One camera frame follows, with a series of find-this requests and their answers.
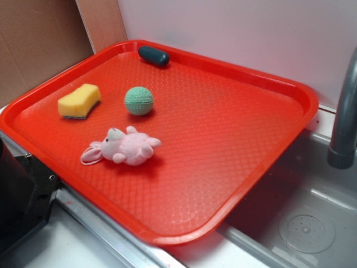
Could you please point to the green textured ball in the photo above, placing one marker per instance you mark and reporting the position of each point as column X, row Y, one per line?
column 139, row 101

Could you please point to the red plastic tray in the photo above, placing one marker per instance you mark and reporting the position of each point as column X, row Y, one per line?
column 222, row 126

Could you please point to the pink plush bunny toy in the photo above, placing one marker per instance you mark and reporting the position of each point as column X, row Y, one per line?
column 131, row 147

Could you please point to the dark teal capsule object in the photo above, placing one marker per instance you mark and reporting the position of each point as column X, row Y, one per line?
column 154, row 56

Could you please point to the yellow sponge with scourer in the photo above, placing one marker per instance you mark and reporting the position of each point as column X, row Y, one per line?
column 79, row 103

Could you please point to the grey toy sink basin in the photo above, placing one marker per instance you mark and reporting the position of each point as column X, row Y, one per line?
column 302, row 213

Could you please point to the grey toy faucet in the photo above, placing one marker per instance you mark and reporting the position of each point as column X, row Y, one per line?
column 341, row 153

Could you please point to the brown cardboard panel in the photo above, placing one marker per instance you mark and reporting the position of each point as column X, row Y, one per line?
column 40, row 39

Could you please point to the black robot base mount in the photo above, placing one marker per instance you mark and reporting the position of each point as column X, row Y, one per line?
column 28, row 189

